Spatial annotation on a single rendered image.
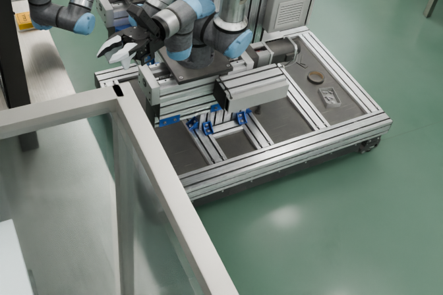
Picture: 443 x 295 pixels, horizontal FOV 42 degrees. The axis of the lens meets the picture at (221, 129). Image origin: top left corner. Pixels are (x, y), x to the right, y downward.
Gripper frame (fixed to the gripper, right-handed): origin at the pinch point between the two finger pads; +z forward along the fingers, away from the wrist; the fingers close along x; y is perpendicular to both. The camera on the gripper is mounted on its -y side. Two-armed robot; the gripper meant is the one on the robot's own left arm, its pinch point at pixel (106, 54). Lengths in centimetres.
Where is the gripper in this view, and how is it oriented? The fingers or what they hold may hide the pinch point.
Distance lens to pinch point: 151.1
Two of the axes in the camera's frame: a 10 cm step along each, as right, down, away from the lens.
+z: -6.0, 5.4, -5.9
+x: -8.0, -4.0, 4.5
